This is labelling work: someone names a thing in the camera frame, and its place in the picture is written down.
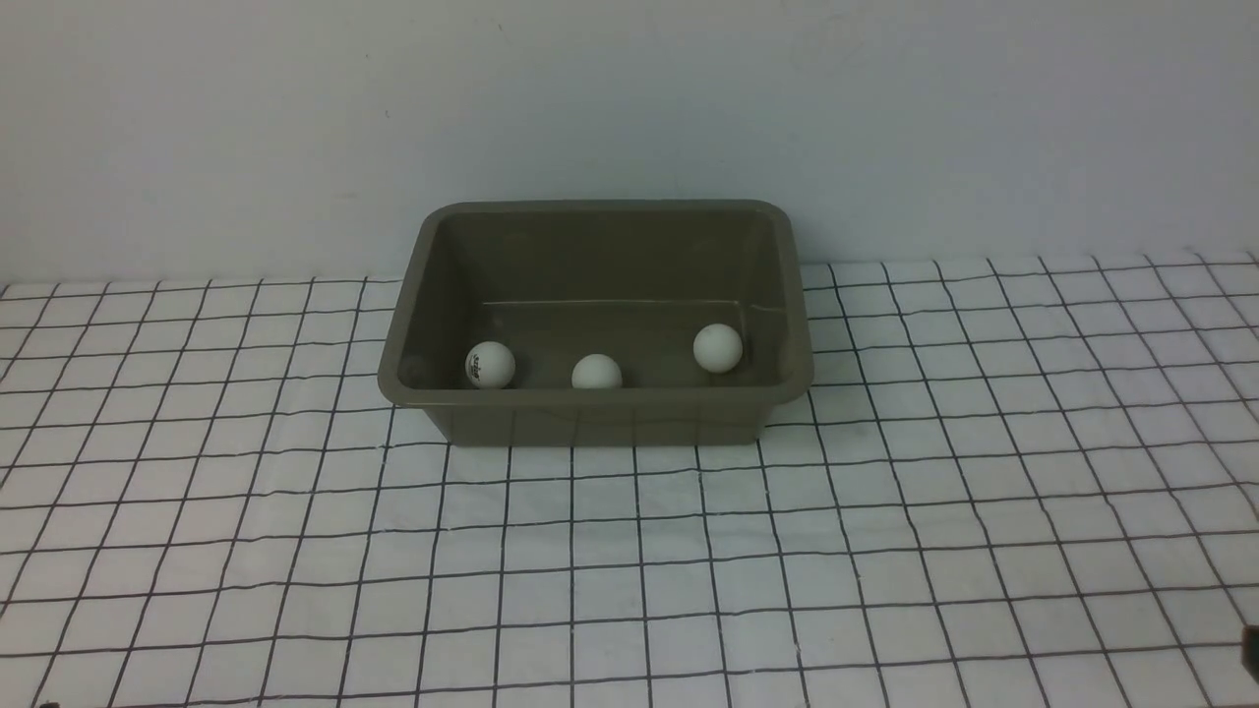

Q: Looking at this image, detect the white ping-pong ball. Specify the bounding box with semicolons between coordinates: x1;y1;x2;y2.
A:
691;323;744;375
463;340;516;389
570;353;624;389

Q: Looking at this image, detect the olive green plastic bin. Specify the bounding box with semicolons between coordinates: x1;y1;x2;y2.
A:
376;199;815;447

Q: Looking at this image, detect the white grid-pattern tablecloth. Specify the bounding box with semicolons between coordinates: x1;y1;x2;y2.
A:
1;254;1258;707

